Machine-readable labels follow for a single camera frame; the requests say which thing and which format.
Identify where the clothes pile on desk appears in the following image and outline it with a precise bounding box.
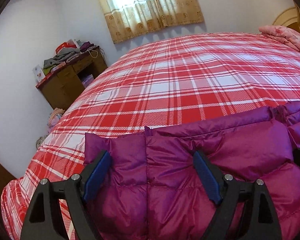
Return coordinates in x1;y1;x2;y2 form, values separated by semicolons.
43;41;97;76

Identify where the clothes pile on floor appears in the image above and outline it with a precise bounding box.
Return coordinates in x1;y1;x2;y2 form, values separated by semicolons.
36;108;65;149

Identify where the beige patterned window curtain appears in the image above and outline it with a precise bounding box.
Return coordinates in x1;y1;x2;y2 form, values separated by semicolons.
99;0;204;44

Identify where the red white plaid bedspread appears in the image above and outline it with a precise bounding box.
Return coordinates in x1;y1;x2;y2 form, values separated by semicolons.
1;33;300;239

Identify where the wooden bed headboard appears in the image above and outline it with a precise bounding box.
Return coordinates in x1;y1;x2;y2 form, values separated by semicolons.
273;3;300;33

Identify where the purple puffer jacket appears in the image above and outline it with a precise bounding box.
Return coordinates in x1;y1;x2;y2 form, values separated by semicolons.
84;101;300;239

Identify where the pink floral pillow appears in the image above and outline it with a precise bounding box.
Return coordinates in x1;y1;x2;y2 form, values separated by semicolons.
258;25;300;52

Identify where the white card on desk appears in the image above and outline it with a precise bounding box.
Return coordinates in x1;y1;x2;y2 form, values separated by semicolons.
32;65;45;83

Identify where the brown wooden desk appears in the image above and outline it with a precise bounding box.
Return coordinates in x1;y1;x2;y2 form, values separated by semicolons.
36;46;107;110

